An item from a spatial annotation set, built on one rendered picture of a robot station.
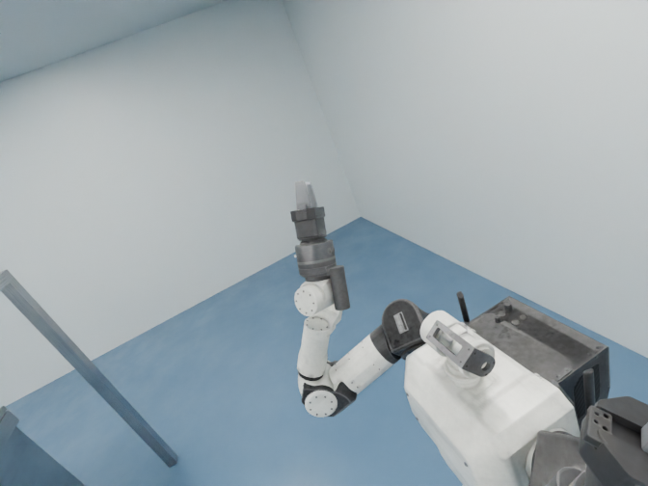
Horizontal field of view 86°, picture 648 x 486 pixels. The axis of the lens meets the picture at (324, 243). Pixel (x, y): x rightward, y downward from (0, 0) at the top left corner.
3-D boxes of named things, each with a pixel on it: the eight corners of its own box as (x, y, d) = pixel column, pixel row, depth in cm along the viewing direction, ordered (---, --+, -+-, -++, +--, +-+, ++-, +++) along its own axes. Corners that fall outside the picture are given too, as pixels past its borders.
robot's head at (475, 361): (468, 327, 61) (441, 312, 58) (508, 355, 54) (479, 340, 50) (448, 357, 62) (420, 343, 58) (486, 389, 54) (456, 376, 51)
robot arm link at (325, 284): (313, 256, 86) (321, 301, 87) (283, 266, 77) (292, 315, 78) (352, 254, 79) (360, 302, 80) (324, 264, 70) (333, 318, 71)
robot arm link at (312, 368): (302, 320, 88) (294, 383, 93) (300, 344, 78) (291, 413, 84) (343, 325, 88) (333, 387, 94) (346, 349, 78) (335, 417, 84)
